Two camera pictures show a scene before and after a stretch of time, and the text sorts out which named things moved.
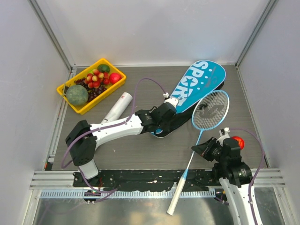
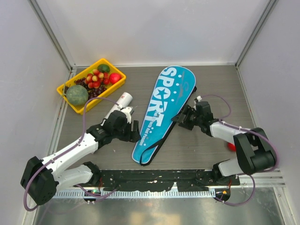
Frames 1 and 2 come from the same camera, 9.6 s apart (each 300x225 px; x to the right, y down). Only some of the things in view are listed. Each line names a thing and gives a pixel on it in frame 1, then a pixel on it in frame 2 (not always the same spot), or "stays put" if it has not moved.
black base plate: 147,180 stays put
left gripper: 167,127 to 134,135
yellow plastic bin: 82,109 stays put
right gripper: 204,148 to 187,110
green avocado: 103,68 stays put
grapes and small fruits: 93,79 stays put
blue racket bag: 204,76 to 177,85
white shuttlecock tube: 114,113 stays put
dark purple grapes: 92,92 stays put
